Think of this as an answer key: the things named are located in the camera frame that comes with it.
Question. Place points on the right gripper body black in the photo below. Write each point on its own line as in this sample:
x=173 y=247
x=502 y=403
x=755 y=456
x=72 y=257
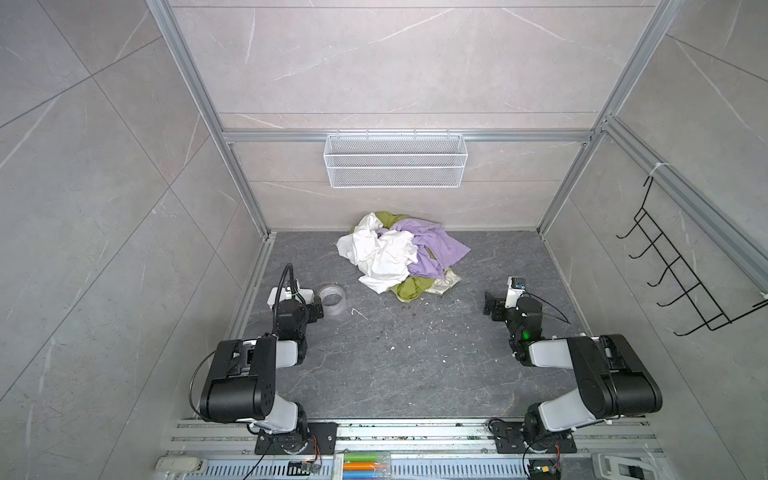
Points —
x=500 y=313

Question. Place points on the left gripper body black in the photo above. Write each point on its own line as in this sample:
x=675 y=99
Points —
x=313 y=314

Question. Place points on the purple cloth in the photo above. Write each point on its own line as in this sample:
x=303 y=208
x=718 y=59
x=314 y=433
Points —
x=436 y=249

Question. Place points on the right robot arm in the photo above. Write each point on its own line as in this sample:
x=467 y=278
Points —
x=611 y=380

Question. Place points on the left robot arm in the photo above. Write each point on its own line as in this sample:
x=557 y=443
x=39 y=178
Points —
x=236 y=383

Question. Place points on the beige patterned cloth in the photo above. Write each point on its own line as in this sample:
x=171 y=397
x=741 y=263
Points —
x=440 y=286

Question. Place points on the white cloth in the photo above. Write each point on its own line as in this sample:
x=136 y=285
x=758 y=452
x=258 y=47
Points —
x=379 y=252

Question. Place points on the olive green cloth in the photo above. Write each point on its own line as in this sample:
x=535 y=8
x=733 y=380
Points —
x=411 y=287

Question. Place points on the clear tape roll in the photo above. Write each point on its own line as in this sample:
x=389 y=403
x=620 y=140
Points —
x=333 y=300

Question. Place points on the coloured marker pack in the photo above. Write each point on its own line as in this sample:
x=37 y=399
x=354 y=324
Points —
x=366 y=465

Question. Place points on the white plastic holder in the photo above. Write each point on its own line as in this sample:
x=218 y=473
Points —
x=609 y=467

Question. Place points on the white remote device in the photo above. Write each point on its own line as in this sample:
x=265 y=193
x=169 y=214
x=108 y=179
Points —
x=179 y=464

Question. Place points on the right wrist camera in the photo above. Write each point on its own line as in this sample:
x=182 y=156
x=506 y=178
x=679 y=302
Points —
x=516 y=288

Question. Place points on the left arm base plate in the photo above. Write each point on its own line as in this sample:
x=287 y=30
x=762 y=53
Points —
x=315 y=438

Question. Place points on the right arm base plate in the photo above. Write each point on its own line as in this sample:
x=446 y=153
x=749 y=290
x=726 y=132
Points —
x=518 y=437

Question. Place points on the white wire basket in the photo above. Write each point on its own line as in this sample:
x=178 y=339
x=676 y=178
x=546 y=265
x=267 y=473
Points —
x=357 y=161

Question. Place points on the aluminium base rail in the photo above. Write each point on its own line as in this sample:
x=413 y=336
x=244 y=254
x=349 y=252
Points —
x=459 y=448

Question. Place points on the black wire hook rack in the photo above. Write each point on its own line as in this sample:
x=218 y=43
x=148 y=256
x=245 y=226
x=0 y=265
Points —
x=710 y=314

